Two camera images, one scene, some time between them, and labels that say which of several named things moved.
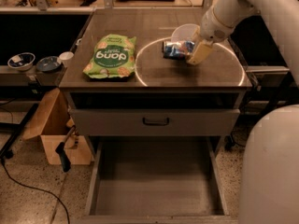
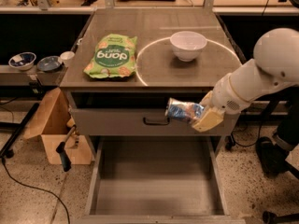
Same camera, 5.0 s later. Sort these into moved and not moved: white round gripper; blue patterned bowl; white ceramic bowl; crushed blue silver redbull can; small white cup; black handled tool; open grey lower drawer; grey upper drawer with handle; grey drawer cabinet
Moved: crushed blue silver redbull can; white round gripper; white ceramic bowl
Not moved: grey drawer cabinet; small white cup; open grey lower drawer; black handled tool; blue patterned bowl; grey upper drawer with handle
